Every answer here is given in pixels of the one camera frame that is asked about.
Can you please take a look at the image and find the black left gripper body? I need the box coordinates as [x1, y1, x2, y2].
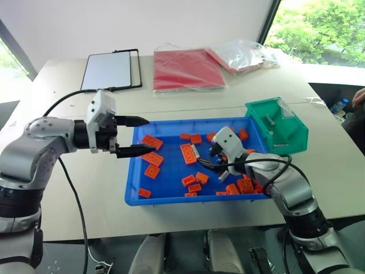
[96, 115, 121, 154]

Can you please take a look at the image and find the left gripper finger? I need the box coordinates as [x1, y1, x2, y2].
[115, 143, 156, 159]
[115, 115, 151, 128]

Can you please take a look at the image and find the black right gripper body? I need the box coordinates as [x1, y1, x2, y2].
[210, 143, 229, 168]

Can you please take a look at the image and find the blue plastic bin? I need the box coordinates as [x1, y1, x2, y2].
[124, 116, 275, 207]

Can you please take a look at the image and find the green plastic bin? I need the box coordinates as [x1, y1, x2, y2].
[244, 96, 310, 156]

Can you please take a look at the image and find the large orange building brick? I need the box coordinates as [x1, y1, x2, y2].
[236, 176, 256, 195]
[140, 151, 165, 168]
[179, 143, 198, 166]
[141, 134, 164, 151]

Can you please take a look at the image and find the grey tablet in black case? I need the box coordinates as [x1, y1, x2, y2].
[80, 49, 143, 92]

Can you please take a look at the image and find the red sheet in plastic sleeve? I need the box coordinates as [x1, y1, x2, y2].
[152, 48, 228, 97]

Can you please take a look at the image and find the grey robot leg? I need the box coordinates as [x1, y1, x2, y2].
[129, 233, 168, 274]
[206, 228, 246, 274]

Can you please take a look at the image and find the clear plastic bag red sheet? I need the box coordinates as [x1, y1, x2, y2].
[206, 39, 282, 77]

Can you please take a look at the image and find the plastic water bottle blue cap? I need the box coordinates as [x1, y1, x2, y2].
[330, 98, 350, 115]

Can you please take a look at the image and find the seated person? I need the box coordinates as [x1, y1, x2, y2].
[341, 87, 365, 145]

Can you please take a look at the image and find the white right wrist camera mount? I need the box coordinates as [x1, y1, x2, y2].
[212, 126, 249, 175]

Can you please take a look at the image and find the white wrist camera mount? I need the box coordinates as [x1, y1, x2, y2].
[86, 89, 117, 154]
[212, 126, 249, 175]

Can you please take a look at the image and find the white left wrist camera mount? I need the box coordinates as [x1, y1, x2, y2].
[86, 89, 117, 154]

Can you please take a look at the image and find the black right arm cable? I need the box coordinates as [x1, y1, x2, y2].
[228, 155, 293, 196]

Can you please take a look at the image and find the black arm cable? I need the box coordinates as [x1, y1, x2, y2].
[228, 155, 293, 196]
[42, 88, 99, 274]

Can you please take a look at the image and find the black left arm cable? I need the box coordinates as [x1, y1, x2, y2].
[42, 88, 99, 274]

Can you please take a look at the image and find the black metal bracket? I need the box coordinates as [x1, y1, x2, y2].
[248, 246, 275, 274]

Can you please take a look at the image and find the thin white cable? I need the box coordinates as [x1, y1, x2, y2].
[86, 244, 110, 267]

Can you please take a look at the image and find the dark window frame post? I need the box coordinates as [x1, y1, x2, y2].
[255, 0, 282, 47]
[0, 18, 38, 83]

